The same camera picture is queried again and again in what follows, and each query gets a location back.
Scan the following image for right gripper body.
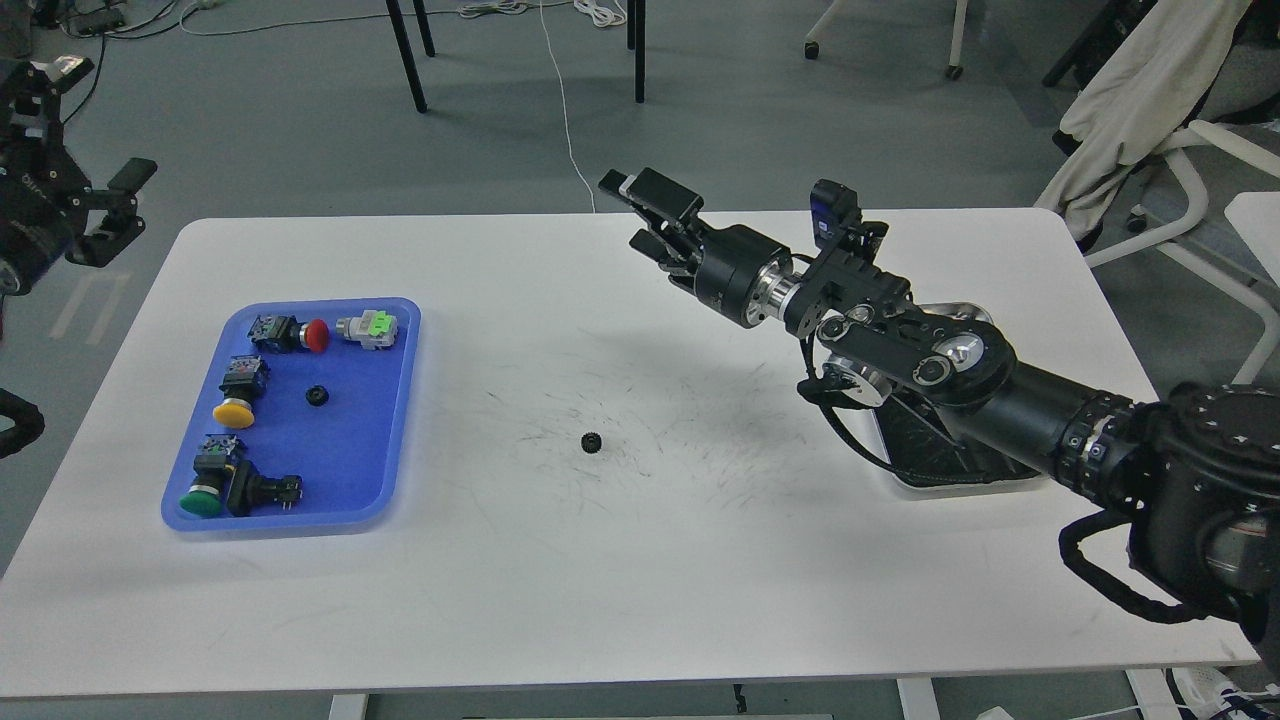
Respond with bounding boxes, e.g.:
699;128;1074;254
692;225;792;329

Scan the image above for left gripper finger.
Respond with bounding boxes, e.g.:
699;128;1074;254
67;158;157;268
1;56;96;164

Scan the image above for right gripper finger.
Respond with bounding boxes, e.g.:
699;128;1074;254
628;228;701;291
598;168;705;241

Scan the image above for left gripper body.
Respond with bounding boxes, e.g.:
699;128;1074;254
1;140;100;296

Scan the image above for small black gear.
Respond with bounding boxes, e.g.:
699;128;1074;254
580;432;603;454
303;386;332;407

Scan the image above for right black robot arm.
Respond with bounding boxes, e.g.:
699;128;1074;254
599;168;1279;671

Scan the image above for black table legs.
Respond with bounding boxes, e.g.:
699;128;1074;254
385;0;646;115

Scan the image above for steel tray with black mat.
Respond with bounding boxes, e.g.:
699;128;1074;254
867;300;1038;489

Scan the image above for blue plastic tray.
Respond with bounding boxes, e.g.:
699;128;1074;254
160;297;422;533

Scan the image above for beige cloth on chair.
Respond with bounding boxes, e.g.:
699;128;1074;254
1036;1;1251;242

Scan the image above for white office chair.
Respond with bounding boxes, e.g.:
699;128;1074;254
1084;120;1277;384

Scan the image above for black cable on floor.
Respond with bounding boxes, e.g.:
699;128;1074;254
20;0;211;101

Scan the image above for red push button switch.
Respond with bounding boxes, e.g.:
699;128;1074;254
246;314;332;354

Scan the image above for white cable on floor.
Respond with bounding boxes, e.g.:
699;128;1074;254
180;0;631;214

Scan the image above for yellow push button switch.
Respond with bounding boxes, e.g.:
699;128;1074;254
212;354;270;430

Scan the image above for green push button switch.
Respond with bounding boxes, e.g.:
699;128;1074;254
178;434;243;519

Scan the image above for green and grey switch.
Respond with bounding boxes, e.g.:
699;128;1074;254
335;309;399;351

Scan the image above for black selector switch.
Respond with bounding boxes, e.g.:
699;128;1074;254
227;461;303;518

